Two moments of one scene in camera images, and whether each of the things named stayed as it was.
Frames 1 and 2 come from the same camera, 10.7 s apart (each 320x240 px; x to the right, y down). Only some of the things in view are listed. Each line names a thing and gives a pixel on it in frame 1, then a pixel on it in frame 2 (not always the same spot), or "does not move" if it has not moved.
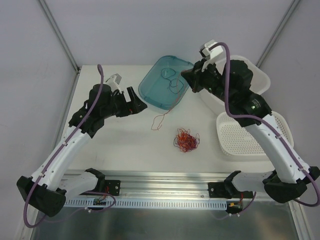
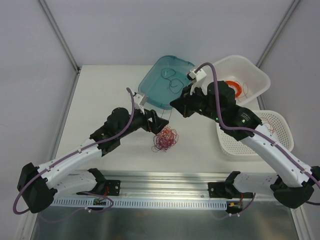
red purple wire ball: (186, 142) to (166, 138)
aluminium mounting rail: (161, 185) does not move
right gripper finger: (195, 79) to (185, 105)
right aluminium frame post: (286, 18) does not move
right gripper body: (199, 78) to (186, 101)
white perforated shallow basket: (233, 139) does not move
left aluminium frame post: (57, 32) does not move
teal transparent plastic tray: (164, 85) does not move
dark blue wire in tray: (175, 85) does not move
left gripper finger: (136, 104) to (158, 124)
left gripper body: (128, 104) to (149, 120)
